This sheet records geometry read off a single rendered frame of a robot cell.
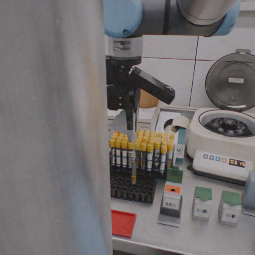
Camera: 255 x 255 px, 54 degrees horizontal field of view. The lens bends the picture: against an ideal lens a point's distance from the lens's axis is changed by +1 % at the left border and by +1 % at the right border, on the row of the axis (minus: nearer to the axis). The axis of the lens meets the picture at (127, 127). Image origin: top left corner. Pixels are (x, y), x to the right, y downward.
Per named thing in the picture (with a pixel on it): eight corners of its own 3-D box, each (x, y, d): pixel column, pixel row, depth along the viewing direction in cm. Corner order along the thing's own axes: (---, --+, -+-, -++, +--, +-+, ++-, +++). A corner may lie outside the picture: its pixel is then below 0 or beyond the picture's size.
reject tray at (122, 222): (102, 232, 60) (102, 230, 59) (110, 211, 65) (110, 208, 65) (130, 238, 58) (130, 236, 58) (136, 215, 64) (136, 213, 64)
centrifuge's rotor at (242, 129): (199, 145, 83) (202, 126, 80) (205, 125, 96) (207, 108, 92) (250, 156, 78) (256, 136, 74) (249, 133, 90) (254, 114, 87)
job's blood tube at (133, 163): (130, 189, 72) (130, 161, 67) (131, 186, 73) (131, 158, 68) (135, 190, 72) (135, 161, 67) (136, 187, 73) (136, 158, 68)
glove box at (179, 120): (151, 158, 86) (153, 134, 81) (159, 126, 106) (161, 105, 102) (188, 163, 83) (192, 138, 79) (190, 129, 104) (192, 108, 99)
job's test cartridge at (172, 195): (161, 212, 63) (163, 193, 60) (164, 199, 67) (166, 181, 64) (178, 215, 62) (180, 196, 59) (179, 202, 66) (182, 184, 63)
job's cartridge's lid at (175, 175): (167, 165, 62) (168, 164, 63) (166, 182, 64) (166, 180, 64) (184, 168, 61) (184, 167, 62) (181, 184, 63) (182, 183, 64)
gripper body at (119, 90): (109, 99, 65) (108, 51, 59) (142, 102, 63) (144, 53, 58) (100, 111, 58) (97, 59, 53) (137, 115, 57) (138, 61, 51)
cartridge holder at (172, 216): (157, 222, 62) (158, 212, 60) (162, 197, 70) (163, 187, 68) (179, 227, 61) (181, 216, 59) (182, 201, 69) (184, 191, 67)
